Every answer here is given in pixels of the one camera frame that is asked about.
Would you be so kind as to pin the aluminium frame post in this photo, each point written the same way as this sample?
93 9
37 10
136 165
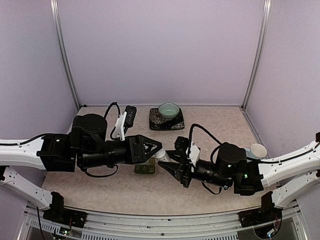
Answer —
258 53
54 7

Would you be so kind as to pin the black floral square plate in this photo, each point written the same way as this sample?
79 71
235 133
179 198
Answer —
158 123

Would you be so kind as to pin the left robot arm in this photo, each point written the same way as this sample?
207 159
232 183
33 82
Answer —
85 147

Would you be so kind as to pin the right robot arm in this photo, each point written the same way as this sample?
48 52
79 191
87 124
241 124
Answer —
230 167

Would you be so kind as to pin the green three-compartment pill box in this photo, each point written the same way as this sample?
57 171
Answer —
148 167

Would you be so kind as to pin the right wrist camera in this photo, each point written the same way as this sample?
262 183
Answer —
186 150

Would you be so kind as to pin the light blue mug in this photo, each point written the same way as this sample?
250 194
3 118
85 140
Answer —
256 151

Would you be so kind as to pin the white pill bottle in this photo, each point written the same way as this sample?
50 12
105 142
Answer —
162 156

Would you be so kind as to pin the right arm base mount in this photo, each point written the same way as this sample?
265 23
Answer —
267 212

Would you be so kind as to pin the right aluminium frame post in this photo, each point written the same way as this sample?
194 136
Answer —
258 53

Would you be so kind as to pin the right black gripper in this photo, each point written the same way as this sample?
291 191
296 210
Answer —
181 173

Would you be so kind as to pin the celadon green bowl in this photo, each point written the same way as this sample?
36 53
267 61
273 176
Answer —
168 110

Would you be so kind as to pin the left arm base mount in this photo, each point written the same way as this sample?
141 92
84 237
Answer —
65 215

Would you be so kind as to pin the front aluminium rail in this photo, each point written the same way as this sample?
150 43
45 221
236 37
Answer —
112 226

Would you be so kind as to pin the left aluminium frame post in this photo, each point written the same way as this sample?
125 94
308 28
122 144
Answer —
54 7

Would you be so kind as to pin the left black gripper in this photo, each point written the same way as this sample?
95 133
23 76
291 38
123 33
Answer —
140 141

